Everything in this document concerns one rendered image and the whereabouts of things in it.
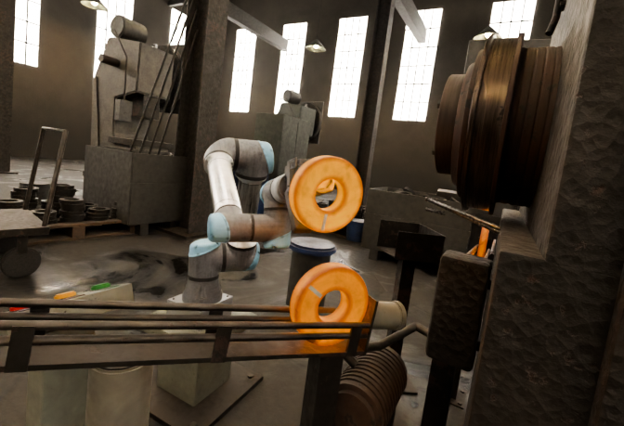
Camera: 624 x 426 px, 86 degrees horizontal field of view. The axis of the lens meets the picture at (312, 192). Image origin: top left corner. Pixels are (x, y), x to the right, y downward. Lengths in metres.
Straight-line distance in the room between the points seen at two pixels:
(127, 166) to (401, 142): 9.20
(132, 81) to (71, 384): 5.33
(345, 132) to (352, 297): 11.65
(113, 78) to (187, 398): 5.48
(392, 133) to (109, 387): 11.19
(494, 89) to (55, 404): 1.16
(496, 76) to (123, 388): 1.00
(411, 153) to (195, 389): 10.49
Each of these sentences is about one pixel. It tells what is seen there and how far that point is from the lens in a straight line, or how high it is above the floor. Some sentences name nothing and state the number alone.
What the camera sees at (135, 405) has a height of 0.43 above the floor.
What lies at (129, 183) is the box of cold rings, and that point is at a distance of 3.65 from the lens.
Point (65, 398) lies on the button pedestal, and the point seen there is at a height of 0.38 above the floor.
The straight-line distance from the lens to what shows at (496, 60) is 0.90.
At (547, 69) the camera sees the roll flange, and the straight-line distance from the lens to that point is 0.92.
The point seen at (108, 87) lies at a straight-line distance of 6.48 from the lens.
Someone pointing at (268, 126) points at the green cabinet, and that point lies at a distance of 4.57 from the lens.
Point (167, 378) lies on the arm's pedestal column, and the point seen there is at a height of 0.08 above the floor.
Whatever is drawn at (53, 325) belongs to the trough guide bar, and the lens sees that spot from 0.56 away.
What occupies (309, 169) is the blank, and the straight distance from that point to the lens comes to 0.63.
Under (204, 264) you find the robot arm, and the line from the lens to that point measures 1.35.
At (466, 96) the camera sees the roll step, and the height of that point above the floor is 1.16.
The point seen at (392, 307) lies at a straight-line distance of 0.74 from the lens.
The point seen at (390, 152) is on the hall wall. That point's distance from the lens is 11.58.
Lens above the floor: 0.97
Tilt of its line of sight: 6 degrees down
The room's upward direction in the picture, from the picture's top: 7 degrees clockwise
